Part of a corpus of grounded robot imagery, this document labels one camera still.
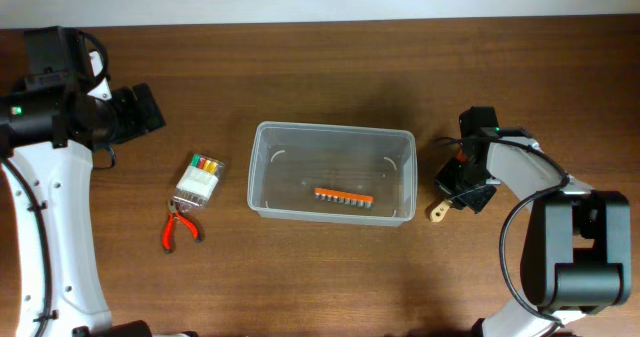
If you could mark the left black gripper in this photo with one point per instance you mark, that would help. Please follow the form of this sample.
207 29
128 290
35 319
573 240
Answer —
143 121

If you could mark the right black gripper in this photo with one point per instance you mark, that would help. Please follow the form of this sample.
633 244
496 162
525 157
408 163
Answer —
474 202

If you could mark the orange scraper with wooden handle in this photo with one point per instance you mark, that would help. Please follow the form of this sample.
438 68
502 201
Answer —
439 211

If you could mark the clear case of coloured bits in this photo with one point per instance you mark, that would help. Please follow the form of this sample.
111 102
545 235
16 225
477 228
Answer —
198 182

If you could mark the orange socket rail with sockets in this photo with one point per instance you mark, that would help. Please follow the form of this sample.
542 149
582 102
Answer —
343 197

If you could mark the clear plastic container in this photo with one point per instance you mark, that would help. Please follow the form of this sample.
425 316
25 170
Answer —
289 160

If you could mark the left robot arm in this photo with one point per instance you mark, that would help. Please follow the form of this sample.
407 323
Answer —
63 112

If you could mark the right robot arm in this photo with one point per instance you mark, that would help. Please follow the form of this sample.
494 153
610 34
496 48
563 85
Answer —
565 249

